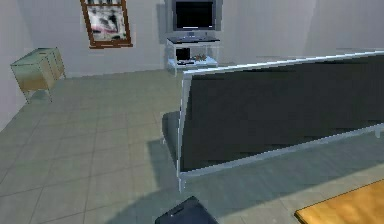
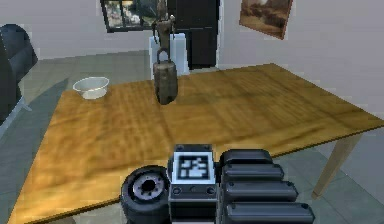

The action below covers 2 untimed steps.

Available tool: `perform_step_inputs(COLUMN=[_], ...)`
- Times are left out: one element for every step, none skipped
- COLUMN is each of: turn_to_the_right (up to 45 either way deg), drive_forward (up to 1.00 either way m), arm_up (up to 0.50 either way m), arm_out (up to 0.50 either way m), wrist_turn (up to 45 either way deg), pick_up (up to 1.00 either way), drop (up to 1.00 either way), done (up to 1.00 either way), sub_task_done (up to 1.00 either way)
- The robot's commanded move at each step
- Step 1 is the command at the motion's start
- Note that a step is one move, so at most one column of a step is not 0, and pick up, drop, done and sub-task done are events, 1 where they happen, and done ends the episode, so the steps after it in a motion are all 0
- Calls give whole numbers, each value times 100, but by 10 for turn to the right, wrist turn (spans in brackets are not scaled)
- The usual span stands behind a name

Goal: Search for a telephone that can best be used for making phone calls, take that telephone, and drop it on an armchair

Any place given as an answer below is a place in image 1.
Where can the small red-green object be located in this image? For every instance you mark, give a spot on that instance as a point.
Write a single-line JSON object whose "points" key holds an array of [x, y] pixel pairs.
{"points": [[200, 57]]}

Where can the white television stand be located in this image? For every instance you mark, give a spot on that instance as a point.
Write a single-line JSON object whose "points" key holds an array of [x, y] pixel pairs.
{"points": [[192, 53]]}

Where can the small black box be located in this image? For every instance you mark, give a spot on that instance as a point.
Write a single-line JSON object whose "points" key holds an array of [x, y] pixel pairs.
{"points": [[183, 54]]}

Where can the dark grey sofa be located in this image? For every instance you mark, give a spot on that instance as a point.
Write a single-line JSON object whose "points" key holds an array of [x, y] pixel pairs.
{"points": [[283, 110]]}

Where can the grey television set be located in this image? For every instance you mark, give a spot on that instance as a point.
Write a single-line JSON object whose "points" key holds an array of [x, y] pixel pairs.
{"points": [[194, 15]]}

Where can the pale green cabinet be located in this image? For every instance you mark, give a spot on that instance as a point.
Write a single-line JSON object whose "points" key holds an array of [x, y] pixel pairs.
{"points": [[36, 70]]}

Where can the orange wooden table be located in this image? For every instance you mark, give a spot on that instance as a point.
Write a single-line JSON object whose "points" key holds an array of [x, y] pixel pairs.
{"points": [[350, 205]]}

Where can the brown framed wall picture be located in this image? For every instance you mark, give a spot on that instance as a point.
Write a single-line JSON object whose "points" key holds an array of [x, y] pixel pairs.
{"points": [[107, 22]]}

